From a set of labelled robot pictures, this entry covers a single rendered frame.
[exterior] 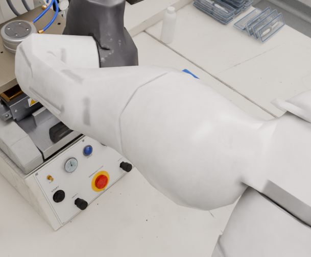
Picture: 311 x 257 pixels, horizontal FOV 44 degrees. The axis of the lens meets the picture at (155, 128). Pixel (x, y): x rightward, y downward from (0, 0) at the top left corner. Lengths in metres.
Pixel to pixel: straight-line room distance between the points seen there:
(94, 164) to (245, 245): 0.75
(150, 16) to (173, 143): 1.32
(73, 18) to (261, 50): 1.09
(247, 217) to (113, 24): 0.37
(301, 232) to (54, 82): 0.30
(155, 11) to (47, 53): 1.11
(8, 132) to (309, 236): 0.74
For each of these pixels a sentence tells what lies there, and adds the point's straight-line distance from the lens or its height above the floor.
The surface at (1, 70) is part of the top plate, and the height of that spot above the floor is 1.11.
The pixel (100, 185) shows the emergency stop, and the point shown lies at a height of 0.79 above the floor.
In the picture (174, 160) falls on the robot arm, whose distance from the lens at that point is 0.29.
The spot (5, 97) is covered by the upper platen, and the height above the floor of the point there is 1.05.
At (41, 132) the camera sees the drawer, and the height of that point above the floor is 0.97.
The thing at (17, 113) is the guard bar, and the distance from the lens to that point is 0.92.
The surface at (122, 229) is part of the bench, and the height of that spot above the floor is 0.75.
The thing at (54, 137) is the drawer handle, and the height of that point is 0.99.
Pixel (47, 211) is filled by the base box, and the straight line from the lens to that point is 1.01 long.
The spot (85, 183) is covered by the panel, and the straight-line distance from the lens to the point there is 1.04.
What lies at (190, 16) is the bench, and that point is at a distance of 1.70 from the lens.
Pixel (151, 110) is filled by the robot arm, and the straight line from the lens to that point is 0.32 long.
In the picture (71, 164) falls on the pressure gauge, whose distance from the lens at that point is 0.97.
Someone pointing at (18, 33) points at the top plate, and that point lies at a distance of 0.93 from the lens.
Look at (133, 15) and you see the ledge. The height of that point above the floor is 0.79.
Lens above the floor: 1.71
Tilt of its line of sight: 51 degrees down
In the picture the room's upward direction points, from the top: 8 degrees clockwise
